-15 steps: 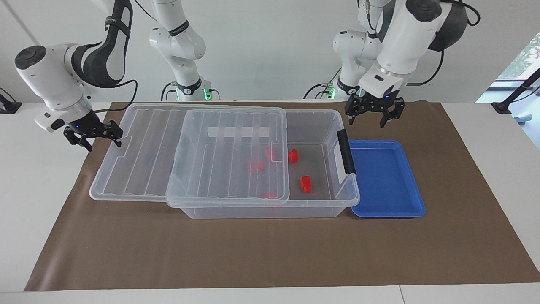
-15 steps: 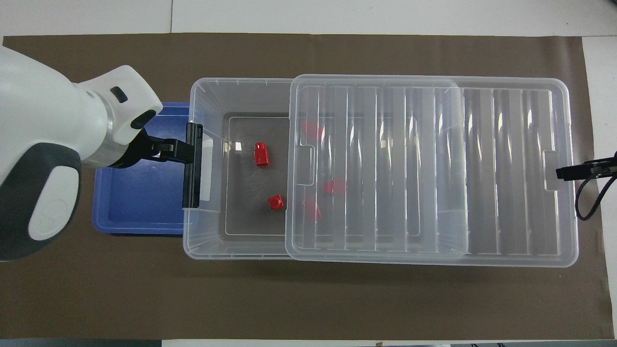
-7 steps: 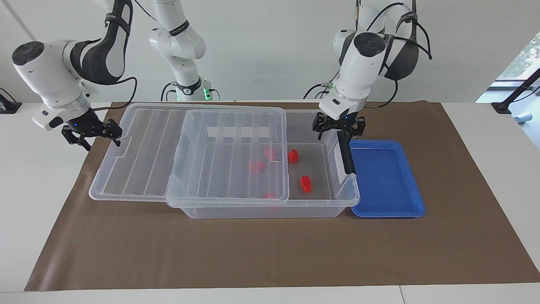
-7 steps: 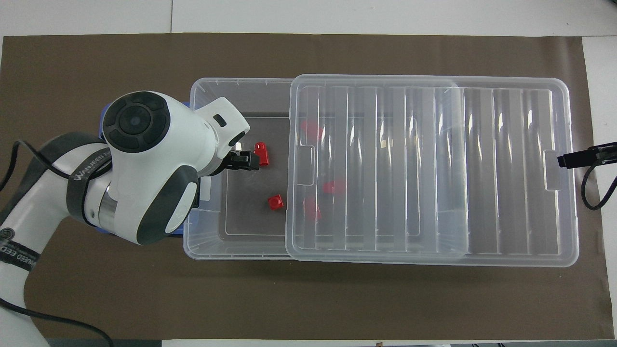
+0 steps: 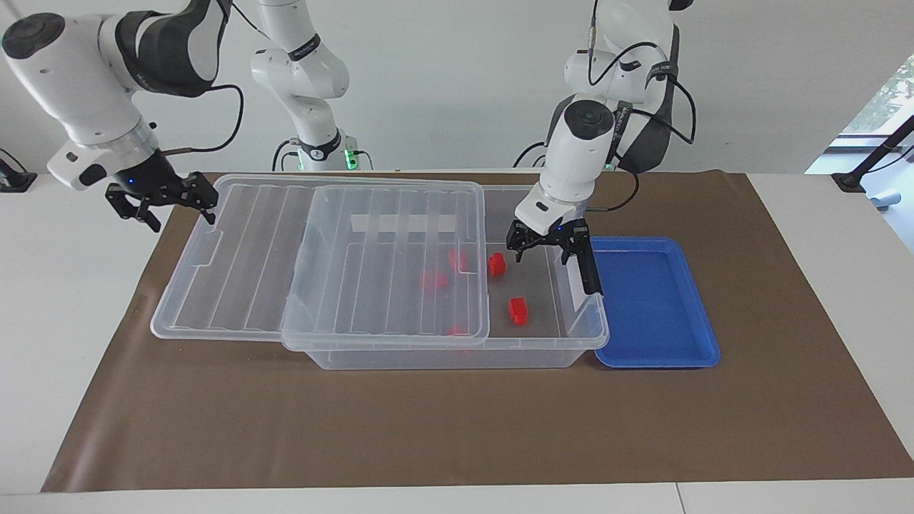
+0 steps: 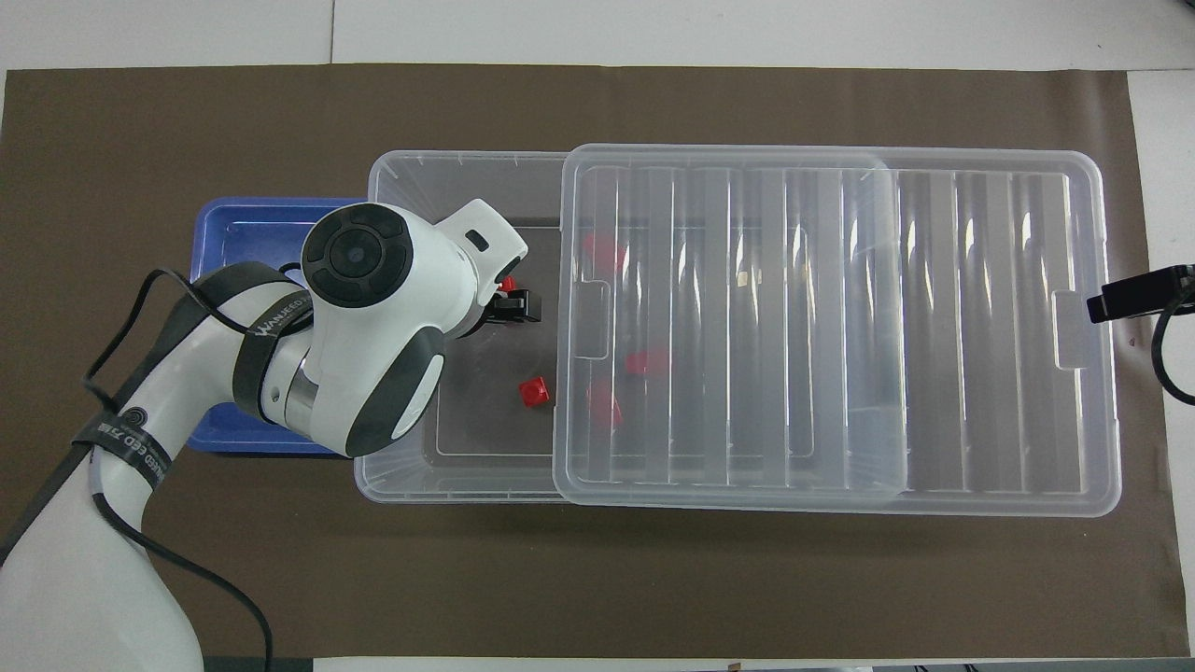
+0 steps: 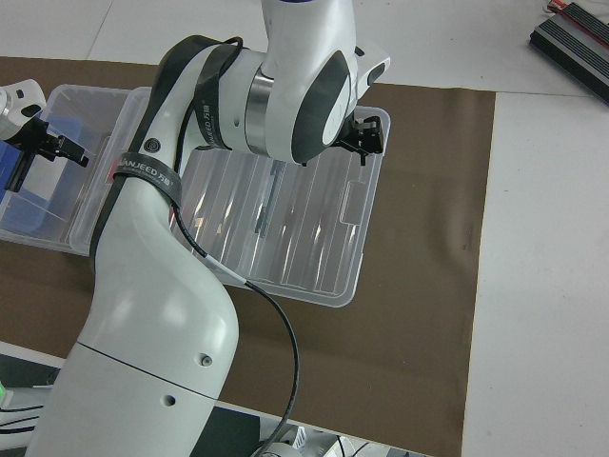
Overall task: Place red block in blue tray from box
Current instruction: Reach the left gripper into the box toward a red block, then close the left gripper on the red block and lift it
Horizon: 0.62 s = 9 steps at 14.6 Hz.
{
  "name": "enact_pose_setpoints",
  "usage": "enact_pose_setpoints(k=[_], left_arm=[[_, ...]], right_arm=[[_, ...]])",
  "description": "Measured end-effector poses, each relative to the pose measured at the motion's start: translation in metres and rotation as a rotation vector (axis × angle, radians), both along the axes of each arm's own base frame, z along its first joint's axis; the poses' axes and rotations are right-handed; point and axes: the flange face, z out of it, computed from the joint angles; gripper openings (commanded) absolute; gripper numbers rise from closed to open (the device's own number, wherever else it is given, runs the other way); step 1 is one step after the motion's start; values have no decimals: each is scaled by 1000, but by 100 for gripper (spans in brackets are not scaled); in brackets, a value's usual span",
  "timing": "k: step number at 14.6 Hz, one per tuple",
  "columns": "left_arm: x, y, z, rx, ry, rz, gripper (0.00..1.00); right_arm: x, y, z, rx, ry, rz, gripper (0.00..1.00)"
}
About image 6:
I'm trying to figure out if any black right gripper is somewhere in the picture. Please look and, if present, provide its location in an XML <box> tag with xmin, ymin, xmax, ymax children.
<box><xmin>1088</xmin><ymin>265</ymin><xmax>1195</xmax><ymax>324</ymax></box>

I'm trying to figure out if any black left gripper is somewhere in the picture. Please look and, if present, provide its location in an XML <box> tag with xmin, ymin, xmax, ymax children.
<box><xmin>485</xmin><ymin>289</ymin><xmax>543</xmax><ymax>324</ymax></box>

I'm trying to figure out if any clear ribbed plastic lid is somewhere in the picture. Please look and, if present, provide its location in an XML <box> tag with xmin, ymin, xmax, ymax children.
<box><xmin>553</xmin><ymin>143</ymin><xmax>1121</xmax><ymax>517</ymax></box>

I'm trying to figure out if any clear plastic storage box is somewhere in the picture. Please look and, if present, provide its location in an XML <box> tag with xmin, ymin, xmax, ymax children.
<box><xmin>353</xmin><ymin>149</ymin><xmax>911</xmax><ymax>505</ymax></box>

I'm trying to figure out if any blue plastic tray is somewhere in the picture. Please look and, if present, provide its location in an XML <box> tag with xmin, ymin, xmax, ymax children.
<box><xmin>187</xmin><ymin>197</ymin><xmax>374</xmax><ymax>456</ymax></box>

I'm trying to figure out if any brown table mat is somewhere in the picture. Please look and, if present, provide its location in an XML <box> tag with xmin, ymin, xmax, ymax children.
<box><xmin>0</xmin><ymin>63</ymin><xmax>1168</xmax><ymax>661</ymax></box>

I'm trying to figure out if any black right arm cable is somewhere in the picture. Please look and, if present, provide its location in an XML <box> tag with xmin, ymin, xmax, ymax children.
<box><xmin>1151</xmin><ymin>299</ymin><xmax>1195</xmax><ymax>407</ymax></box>

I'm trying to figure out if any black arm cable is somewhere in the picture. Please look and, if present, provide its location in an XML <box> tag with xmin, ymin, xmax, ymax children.
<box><xmin>1151</xmin><ymin>299</ymin><xmax>1195</xmax><ymax>407</ymax></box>
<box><xmin>0</xmin><ymin>269</ymin><xmax>274</xmax><ymax>672</ymax></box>

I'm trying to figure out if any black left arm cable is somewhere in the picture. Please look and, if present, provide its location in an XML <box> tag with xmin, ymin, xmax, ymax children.
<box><xmin>0</xmin><ymin>269</ymin><xmax>274</xmax><ymax>672</ymax></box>

